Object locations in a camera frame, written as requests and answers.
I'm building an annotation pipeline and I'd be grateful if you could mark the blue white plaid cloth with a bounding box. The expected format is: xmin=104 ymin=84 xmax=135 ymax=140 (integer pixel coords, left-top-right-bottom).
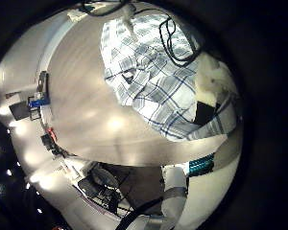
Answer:
xmin=100 ymin=12 xmax=238 ymax=143

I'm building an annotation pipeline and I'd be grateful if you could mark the teal rack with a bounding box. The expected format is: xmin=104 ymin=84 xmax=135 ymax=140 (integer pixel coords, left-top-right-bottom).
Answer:
xmin=186 ymin=152 xmax=216 ymax=177

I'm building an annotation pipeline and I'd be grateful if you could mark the black office chair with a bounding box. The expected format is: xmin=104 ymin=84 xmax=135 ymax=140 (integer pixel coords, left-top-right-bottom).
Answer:
xmin=77 ymin=166 xmax=132 ymax=215

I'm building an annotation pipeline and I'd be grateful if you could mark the blue clamp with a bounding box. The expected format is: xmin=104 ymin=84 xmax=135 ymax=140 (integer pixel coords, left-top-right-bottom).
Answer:
xmin=28 ymin=97 xmax=52 ymax=109

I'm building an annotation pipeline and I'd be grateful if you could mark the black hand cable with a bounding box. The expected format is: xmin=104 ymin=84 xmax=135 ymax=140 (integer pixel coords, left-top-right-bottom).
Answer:
xmin=157 ymin=15 xmax=204 ymax=68

